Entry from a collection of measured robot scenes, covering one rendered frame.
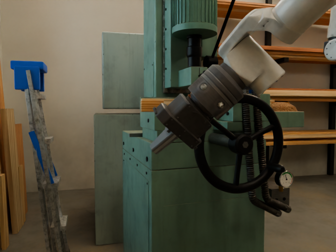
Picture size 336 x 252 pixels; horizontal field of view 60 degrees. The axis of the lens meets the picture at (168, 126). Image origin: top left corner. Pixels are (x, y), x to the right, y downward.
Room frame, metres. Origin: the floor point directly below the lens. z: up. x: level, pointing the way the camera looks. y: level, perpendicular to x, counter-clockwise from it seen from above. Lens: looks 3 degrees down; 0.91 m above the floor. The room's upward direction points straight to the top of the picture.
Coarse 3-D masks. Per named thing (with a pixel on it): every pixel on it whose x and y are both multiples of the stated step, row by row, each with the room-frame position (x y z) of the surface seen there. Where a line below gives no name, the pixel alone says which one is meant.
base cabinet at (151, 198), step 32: (128, 160) 1.31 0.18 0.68; (128, 192) 1.30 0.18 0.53; (160, 192) 0.94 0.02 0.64; (192, 192) 0.98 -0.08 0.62; (224, 192) 1.02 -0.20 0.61; (256, 192) 1.06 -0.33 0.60; (128, 224) 1.31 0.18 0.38; (160, 224) 0.94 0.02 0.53; (192, 224) 0.98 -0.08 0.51; (224, 224) 1.01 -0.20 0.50; (256, 224) 1.06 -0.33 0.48
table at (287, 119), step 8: (144, 112) 1.06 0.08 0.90; (152, 112) 0.96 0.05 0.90; (280, 112) 1.09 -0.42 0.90; (288, 112) 1.10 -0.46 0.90; (296, 112) 1.11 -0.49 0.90; (144, 120) 1.06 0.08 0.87; (152, 120) 0.95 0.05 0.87; (216, 120) 0.99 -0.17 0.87; (280, 120) 1.09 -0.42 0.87; (288, 120) 1.10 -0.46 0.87; (296, 120) 1.11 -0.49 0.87; (152, 128) 0.96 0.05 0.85; (160, 128) 0.94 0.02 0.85; (216, 128) 0.98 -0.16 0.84; (232, 128) 0.92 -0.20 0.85; (240, 128) 0.93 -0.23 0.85
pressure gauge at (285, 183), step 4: (276, 172) 1.04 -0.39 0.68; (284, 172) 1.02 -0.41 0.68; (288, 172) 1.03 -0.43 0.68; (276, 176) 1.03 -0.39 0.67; (280, 176) 1.01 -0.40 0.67; (284, 176) 1.02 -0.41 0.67; (288, 176) 1.03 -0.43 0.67; (292, 176) 1.03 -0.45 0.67; (276, 180) 1.03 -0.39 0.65; (280, 180) 1.02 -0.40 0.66; (284, 180) 1.02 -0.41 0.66; (288, 180) 1.03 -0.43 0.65; (292, 180) 1.03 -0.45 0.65; (280, 184) 1.01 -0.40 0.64; (284, 184) 1.02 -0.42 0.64; (288, 184) 1.03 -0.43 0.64; (280, 188) 1.04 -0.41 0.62
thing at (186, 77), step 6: (192, 66) 1.10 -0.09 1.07; (198, 66) 1.11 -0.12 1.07; (180, 72) 1.20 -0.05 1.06; (186, 72) 1.14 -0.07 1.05; (192, 72) 1.10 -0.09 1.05; (198, 72) 1.11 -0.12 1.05; (180, 78) 1.20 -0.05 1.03; (186, 78) 1.14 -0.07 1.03; (192, 78) 1.10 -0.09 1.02; (180, 84) 1.20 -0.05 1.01; (186, 84) 1.14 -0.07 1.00
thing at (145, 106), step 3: (141, 102) 1.08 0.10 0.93; (144, 102) 1.08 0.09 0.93; (147, 102) 1.09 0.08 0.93; (150, 102) 1.09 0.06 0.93; (153, 102) 1.10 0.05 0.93; (156, 102) 1.10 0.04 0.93; (159, 102) 1.10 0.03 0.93; (162, 102) 1.11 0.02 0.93; (273, 102) 1.26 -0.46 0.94; (288, 102) 1.29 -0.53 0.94; (141, 105) 1.08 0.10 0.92; (144, 105) 1.08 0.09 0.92; (147, 105) 1.09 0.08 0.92; (150, 105) 1.09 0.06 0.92; (153, 105) 1.10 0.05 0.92; (156, 105) 1.10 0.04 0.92; (141, 108) 1.08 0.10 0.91; (144, 108) 1.08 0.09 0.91; (147, 108) 1.09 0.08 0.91; (150, 108) 1.09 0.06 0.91
